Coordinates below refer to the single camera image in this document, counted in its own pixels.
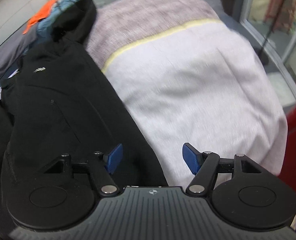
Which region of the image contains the black jacket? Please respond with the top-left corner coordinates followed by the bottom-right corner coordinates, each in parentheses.
top-left (0, 0), bottom-right (167, 239)

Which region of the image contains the grey blanket on table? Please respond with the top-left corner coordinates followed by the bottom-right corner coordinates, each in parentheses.
top-left (0, 25), bottom-right (37, 78)

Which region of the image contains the blue table cover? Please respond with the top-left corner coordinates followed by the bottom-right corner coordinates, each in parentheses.
top-left (0, 0), bottom-right (78, 97)

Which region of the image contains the orange folded cloth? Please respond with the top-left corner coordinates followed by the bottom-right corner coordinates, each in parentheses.
top-left (22, 0), bottom-right (59, 35)

